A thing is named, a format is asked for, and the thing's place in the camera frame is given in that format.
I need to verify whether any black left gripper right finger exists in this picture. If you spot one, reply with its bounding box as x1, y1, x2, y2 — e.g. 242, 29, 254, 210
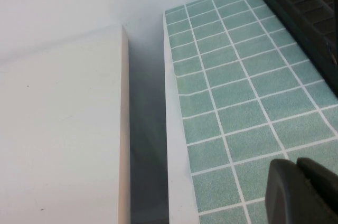
296, 156, 338, 224

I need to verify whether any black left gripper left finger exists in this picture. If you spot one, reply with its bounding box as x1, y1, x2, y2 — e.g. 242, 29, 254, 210
265, 158, 326, 224

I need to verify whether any black plastic dish rack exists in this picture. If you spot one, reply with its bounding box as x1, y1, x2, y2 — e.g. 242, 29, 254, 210
258, 0, 338, 90

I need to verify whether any green tile-pattern tablecloth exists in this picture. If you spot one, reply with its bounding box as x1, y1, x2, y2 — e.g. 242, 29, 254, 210
164, 0, 338, 224

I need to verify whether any white side table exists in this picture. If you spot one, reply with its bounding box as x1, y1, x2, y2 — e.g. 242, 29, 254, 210
0, 24, 130, 224

